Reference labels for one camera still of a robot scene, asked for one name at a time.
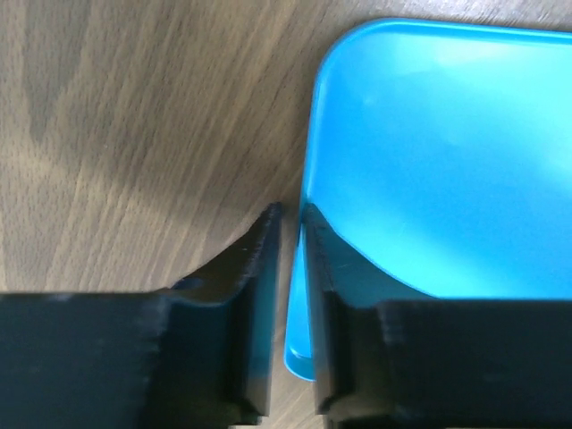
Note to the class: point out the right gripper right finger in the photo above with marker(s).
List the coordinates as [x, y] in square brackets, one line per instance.
[389, 356]

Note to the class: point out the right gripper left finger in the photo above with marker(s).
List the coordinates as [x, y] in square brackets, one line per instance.
[198, 354]

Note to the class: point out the blue tin lid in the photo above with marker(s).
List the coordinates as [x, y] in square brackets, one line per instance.
[441, 152]

